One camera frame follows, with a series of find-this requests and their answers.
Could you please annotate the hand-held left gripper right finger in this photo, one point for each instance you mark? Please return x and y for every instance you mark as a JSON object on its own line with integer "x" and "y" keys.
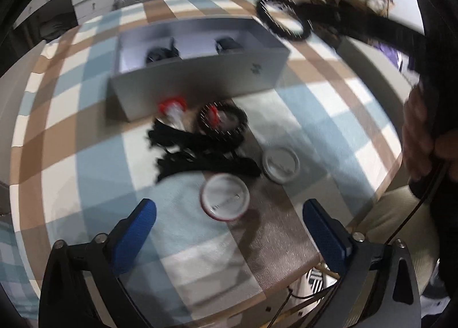
{"x": 322, "y": 235}

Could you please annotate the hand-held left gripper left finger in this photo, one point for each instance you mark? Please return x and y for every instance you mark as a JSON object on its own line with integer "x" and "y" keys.
{"x": 137, "y": 228}

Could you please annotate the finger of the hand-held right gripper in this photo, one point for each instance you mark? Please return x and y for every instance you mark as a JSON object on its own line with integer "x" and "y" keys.
{"x": 318, "y": 15}

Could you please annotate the round white grey-rimmed badge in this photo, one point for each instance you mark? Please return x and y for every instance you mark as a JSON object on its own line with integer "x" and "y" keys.
{"x": 281, "y": 167}

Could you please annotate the round white red-rimmed badge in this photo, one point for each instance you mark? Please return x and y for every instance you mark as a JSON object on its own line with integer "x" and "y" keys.
{"x": 225, "y": 199}

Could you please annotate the grey cardboard box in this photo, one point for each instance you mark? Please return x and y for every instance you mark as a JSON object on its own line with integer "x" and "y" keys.
{"x": 214, "y": 77}

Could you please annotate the person's right hand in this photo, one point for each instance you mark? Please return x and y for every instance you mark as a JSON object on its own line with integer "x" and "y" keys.
{"x": 415, "y": 135}

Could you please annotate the purple cloth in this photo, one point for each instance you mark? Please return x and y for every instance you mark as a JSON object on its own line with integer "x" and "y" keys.
{"x": 390, "y": 54}

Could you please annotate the black white striped object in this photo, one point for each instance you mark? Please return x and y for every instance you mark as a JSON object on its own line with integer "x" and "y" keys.
{"x": 315, "y": 281}

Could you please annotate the beige cloth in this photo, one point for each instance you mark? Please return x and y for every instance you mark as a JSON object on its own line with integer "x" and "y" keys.
{"x": 386, "y": 228}

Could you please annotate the checkered blanket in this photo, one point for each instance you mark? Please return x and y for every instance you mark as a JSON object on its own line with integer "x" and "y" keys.
{"x": 107, "y": 170}

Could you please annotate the black accessory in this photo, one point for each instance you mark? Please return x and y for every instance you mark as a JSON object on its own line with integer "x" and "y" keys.
{"x": 161, "y": 54}
{"x": 227, "y": 44}

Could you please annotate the black bag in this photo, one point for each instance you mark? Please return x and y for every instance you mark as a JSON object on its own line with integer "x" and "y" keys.
{"x": 57, "y": 29}

